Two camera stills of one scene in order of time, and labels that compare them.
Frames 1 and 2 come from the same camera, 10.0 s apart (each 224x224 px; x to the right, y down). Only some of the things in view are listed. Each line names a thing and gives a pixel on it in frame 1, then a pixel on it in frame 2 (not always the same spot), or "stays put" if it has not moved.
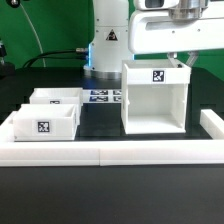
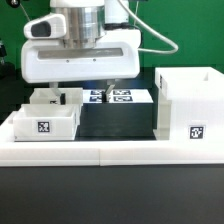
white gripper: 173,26 → 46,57
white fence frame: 114,152 stays put
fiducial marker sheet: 101,96 stays put
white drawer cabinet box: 154,96 → 191,104
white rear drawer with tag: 57,95 stays put
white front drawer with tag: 45,122 stays put
